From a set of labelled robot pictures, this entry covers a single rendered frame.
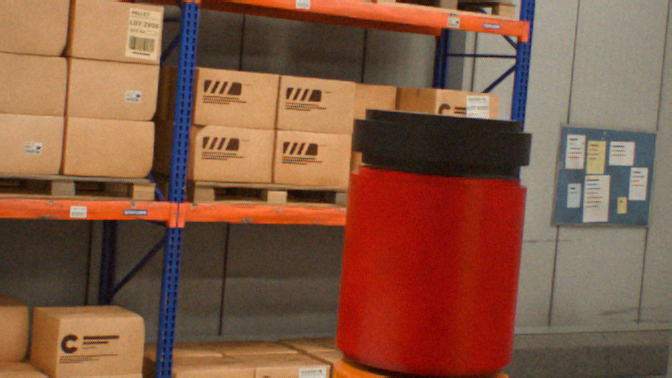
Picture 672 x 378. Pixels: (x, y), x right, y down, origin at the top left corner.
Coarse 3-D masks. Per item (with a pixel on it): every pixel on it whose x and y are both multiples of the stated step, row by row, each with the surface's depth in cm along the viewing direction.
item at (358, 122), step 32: (384, 128) 36; (416, 128) 36; (448, 128) 35; (480, 128) 36; (512, 128) 37; (384, 160) 36; (416, 160) 36; (448, 160) 35; (480, 160) 36; (512, 160) 36
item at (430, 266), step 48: (384, 192) 36; (432, 192) 36; (480, 192) 36; (384, 240) 36; (432, 240) 36; (480, 240) 36; (384, 288) 36; (432, 288) 36; (480, 288) 36; (336, 336) 38; (384, 336) 36; (432, 336) 36; (480, 336) 36
